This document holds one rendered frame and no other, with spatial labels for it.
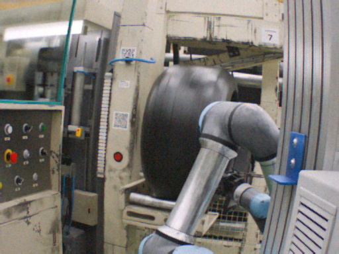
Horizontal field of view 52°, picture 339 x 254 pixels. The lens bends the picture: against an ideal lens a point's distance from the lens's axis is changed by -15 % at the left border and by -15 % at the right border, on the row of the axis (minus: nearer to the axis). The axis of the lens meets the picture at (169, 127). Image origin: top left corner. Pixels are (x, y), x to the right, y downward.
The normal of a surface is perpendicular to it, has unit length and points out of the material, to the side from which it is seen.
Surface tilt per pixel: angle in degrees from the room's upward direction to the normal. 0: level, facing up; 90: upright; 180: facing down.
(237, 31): 90
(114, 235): 90
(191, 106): 68
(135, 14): 90
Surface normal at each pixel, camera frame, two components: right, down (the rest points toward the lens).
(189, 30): -0.29, 0.03
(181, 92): -0.19, -0.54
